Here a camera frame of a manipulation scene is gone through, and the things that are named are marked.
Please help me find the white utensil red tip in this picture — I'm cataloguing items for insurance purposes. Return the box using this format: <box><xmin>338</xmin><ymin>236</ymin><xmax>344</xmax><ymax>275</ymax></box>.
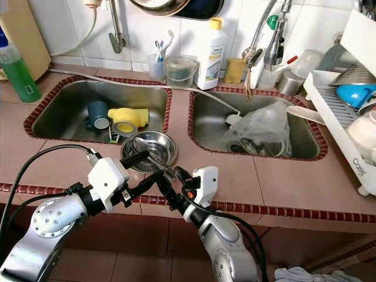
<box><xmin>270</xmin><ymin>55</ymin><xmax>299</xmax><ymax>74</ymax></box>

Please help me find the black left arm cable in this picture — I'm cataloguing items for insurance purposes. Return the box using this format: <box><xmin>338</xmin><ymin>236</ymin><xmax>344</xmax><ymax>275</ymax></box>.
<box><xmin>0</xmin><ymin>144</ymin><xmax>102</xmax><ymax>236</ymax></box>

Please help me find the clear measuring cup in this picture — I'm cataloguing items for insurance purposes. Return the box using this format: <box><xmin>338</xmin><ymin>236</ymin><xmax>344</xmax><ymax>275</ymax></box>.
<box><xmin>164</xmin><ymin>56</ymin><xmax>199</xmax><ymax>89</ymax></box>

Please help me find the steel flexible kitchen faucet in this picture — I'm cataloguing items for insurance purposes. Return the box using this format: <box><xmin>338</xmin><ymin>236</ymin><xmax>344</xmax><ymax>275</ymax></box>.
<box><xmin>242</xmin><ymin>0</ymin><xmax>294</xmax><ymax>100</ymax></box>

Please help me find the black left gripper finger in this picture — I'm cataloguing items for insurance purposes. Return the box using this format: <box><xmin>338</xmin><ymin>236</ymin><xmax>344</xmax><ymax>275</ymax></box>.
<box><xmin>130</xmin><ymin>170</ymin><xmax>166</xmax><ymax>199</ymax></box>
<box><xmin>119</xmin><ymin>150</ymin><xmax>152</xmax><ymax>167</ymax></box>

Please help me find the white rounded teapot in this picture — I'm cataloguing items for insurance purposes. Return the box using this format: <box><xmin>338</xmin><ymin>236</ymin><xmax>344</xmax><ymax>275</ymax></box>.
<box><xmin>345</xmin><ymin>112</ymin><xmax>376</xmax><ymax>165</ymax></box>

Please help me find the clear toothbrush cup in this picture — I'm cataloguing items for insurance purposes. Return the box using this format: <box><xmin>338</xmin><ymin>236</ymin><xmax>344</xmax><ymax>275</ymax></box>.
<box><xmin>144</xmin><ymin>54</ymin><xmax>166</xmax><ymax>82</ymax></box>

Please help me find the steel sink basin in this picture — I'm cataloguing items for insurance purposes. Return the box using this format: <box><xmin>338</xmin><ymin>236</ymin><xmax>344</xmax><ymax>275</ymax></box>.
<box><xmin>188</xmin><ymin>87</ymin><xmax>328</xmax><ymax>162</ymax></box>
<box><xmin>23</xmin><ymin>76</ymin><xmax>172</xmax><ymax>146</ymax></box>

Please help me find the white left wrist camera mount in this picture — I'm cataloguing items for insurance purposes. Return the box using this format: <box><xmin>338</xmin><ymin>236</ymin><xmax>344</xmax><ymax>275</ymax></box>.
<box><xmin>87</xmin><ymin>156</ymin><xmax>130</xmax><ymax>212</ymax></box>

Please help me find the mustard yellow sponge block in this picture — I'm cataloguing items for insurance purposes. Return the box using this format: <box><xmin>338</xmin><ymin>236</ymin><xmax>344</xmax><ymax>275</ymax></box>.
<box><xmin>223</xmin><ymin>58</ymin><xmax>246</xmax><ymax>84</ymax></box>

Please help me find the steel pot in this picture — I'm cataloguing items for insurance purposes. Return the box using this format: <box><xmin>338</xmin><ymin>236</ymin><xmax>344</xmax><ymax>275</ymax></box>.
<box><xmin>235</xmin><ymin>136</ymin><xmax>291</xmax><ymax>158</ymax></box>

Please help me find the green dish soap bottle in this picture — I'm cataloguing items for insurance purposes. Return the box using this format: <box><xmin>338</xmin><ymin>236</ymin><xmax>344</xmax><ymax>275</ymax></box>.
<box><xmin>0</xmin><ymin>32</ymin><xmax>43</xmax><ymax>103</ymax></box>

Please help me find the clear plastic bag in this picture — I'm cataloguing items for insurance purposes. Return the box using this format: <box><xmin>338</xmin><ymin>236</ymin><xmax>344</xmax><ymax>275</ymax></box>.
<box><xmin>223</xmin><ymin>100</ymin><xmax>294</xmax><ymax>156</ymax></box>

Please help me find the white toothbrush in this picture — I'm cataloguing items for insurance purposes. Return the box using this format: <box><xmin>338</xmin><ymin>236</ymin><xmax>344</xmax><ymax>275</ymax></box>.
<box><xmin>164</xmin><ymin>31</ymin><xmax>177</xmax><ymax>56</ymax></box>

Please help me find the beige water ioniser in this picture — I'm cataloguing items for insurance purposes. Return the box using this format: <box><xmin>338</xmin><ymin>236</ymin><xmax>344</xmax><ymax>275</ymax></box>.
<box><xmin>0</xmin><ymin>0</ymin><xmax>52</xmax><ymax>82</ymax></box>

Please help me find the grey steel lid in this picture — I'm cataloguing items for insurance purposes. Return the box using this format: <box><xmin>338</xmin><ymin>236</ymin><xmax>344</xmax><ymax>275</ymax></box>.
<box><xmin>320</xmin><ymin>42</ymin><xmax>376</xmax><ymax>86</ymax></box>

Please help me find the white bottle green cap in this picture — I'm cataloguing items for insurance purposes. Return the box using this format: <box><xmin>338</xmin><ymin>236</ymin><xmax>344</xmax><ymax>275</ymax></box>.
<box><xmin>256</xmin><ymin>15</ymin><xmax>283</xmax><ymax>89</ymax></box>

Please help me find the white dish rack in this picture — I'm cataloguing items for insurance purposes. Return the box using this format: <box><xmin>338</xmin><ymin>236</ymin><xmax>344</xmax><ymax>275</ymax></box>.
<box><xmin>304</xmin><ymin>9</ymin><xmax>376</xmax><ymax>197</ymax></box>

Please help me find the clear plastic container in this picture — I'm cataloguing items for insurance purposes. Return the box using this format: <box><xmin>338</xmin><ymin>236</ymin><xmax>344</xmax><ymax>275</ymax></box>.
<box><xmin>291</xmin><ymin>49</ymin><xmax>324</xmax><ymax>77</ymax></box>

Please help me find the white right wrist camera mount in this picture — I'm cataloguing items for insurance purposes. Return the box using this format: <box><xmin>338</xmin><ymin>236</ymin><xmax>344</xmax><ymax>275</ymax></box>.
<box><xmin>188</xmin><ymin>166</ymin><xmax>219</xmax><ymax>223</ymax></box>

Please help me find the steel bowl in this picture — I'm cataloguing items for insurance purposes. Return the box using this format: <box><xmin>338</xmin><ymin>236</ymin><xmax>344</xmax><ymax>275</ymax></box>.
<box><xmin>122</xmin><ymin>130</ymin><xmax>178</xmax><ymax>174</ymax></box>

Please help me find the blue rabbit mug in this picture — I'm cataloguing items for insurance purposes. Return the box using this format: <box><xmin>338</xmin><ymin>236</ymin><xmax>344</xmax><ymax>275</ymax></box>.
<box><xmin>85</xmin><ymin>100</ymin><xmax>111</xmax><ymax>131</ymax></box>

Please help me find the steel spoon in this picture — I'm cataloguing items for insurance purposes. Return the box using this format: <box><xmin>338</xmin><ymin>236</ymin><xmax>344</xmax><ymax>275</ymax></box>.
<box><xmin>133</xmin><ymin>138</ymin><xmax>180</xmax><ymax>177</ymax></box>

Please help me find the blue bowl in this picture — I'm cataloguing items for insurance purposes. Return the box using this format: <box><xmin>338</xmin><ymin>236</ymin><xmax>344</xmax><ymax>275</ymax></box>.
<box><xmin>335</xmin><ymin>84</ymin><xmax>376</xmax><ymax>110</ymax></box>

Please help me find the white stick green disc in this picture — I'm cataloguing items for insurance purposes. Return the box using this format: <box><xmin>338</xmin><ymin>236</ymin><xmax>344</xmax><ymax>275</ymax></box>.
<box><xmin>108</xmin><ymin>130</ymin><xmax>124</xmax><ymax>145</ymax></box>

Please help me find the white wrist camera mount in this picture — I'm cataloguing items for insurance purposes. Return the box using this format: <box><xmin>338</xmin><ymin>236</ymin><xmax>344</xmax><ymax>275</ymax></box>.
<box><xmin>87</xmin><ymin>156</ymin><xmax>130</xmax><ymax>212</ymax></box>
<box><xmin>188</xmin><ymin>166</ymin><xmax>219</xmax><ymax>223</ymax></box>

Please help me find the yellow plastic bowl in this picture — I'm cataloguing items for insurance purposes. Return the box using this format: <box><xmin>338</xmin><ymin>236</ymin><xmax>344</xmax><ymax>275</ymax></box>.
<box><xmin>108</xmin><ymin>108</ymin><xmax>149</xmax><ymax>135</ymax></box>

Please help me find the black hanging pan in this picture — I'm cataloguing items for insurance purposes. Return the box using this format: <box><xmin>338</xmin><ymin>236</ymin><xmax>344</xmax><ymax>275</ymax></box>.
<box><xmin>173</xmin><ymin>0</ymin><xmax>225</xmax><ymax>21</ymax></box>

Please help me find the steel cup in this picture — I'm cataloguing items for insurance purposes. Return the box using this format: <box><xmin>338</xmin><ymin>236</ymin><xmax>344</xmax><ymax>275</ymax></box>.
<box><xmin>276</xmin><ymin>70</ymin><xmax>306</xmax><ymax>96</ymax></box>

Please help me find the steel hanging wok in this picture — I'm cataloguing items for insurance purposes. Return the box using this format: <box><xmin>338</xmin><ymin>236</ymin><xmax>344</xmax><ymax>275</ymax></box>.
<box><xmin>129</xmin><ymin>0</ymin><xmax>189</xmax><ymax>17</ymax></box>

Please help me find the steel wall tap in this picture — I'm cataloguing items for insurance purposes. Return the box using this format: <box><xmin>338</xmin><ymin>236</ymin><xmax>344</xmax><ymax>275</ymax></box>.
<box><xmin>109</xmin><ymin>0</ymin><xmax>127</xmax><ymax>55</ymax></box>

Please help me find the white bottle yellow cap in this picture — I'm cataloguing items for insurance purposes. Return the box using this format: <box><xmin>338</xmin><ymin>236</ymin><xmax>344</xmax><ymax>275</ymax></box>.
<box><xmin>195</xmin><ymin>18</ymin><xmax>230</xmax><ymax>90</ymax></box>

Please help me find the thin white water tube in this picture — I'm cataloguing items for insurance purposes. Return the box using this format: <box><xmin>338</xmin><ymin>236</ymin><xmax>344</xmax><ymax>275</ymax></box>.
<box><xmin>51</xmin><ymin>0</ymin><xmax>103</xmax><ymax>59</ymax></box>

